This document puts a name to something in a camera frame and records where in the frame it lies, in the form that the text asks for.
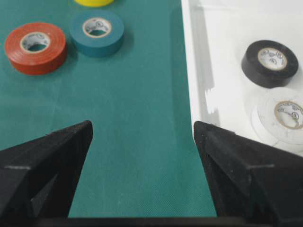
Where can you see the red tape roll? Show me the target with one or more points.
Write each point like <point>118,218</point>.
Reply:
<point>36,48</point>

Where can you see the yellow tape roll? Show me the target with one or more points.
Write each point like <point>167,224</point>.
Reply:
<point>94,3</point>

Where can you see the green table cloth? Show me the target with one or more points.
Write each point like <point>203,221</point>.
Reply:
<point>142,161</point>

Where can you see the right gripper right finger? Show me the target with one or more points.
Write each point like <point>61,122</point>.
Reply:
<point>251,180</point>

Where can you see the teal tape roll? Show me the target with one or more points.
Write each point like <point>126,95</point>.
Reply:
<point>97,33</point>

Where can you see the white rectangular plastic tray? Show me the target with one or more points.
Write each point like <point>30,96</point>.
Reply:
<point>217,35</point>

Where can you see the black tape roll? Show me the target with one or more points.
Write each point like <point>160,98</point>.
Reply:
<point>269,64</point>

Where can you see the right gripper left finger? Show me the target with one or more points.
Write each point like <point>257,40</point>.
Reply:
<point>38,178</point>

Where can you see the white tape roll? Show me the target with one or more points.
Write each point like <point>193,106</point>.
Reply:
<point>277,119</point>

